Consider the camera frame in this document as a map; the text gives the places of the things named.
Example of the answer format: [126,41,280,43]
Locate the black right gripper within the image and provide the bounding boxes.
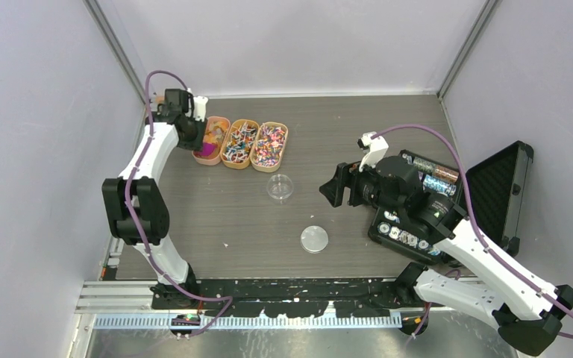
[319,154,404,217]

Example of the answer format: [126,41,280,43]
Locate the magenta plastic scoop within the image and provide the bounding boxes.
[198,142,220,158]

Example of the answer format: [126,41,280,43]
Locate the clear plastic jar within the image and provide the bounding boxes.
[266,174,294,201]

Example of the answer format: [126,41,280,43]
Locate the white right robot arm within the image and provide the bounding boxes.
[319,156,573,357]

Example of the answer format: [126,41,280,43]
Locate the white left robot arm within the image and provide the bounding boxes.
[101,89,208,309]

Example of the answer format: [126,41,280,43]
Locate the pink oval candy tray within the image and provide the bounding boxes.
[192,116,231,166]

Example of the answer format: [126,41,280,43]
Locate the clear round jar lid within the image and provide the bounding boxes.
[300,225,329,254]

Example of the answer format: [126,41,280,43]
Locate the yellow tray with ball lollipops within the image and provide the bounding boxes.
[220,119,260,170]

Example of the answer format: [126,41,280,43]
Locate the tan tray with swirl lollipops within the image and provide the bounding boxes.
[250,122,289,173]

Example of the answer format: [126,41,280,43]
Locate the black poker chip case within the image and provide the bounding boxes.
[368,141,534,268]

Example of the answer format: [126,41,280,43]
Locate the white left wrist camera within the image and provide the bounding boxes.
[193,95,209,122]

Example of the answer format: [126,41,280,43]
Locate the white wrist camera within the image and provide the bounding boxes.
[193,95,209,122]
[357,132,389,172]

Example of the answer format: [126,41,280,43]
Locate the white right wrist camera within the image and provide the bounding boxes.
[357,132,389,172]

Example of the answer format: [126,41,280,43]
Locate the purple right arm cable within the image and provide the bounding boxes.
[365,123,573,344]

